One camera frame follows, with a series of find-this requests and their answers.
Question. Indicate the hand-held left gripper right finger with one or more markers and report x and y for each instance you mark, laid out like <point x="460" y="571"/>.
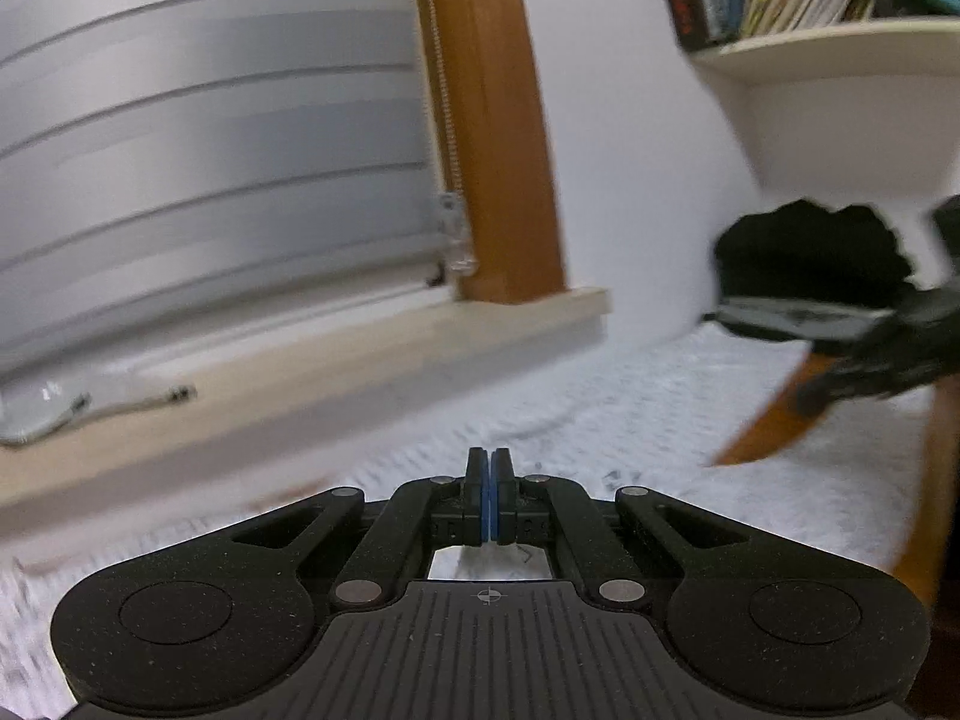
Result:
<point x="504" y="495"/>

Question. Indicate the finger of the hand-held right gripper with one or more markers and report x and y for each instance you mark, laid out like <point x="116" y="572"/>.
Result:
<point x="892" y="360"/>

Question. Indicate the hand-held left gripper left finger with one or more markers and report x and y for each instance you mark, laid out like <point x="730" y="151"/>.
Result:
<point x="474" y="495"/>

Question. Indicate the white patterned pajama pants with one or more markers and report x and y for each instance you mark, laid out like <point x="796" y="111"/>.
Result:
<point x="675" y="405"/>

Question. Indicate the grey printed shirt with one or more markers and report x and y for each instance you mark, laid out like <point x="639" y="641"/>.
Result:
<point x="795" y="315"/>

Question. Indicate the black knit sweater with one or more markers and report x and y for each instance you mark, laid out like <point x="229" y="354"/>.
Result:
<point x="810" y="255"/>

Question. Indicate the beige window sill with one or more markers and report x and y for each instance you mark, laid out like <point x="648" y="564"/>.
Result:
<point x="337" y="360"/>

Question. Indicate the grey window blind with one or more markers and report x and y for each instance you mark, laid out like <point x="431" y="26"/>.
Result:
<point x="210" y="150"/>

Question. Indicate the white wall shelf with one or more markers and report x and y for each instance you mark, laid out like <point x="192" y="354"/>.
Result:
<point x="840" y="90"/>

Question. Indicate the wooden window frame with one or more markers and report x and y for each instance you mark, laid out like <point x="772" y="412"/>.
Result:
<point x="502" y="127"/>

